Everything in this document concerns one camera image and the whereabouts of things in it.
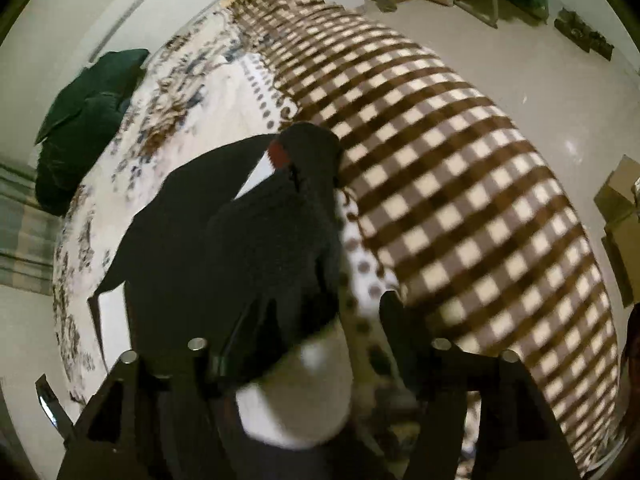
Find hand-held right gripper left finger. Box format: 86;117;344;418
56;299;281;480

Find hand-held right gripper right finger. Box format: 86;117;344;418
378;291;582;480

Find black jacket with white lining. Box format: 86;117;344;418
87;122;358;451

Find chrome metal bar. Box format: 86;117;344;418
34;373;77;442

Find brown checked blanket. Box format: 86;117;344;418
234;0;627;472

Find plaid curtain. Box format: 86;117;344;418
0;159;64;297

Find floral printed bed sheet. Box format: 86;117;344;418
51;10;301;407

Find dark green pillow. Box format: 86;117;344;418
34;48;151;217

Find dark patterned shoes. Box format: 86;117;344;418
553;7;615;62

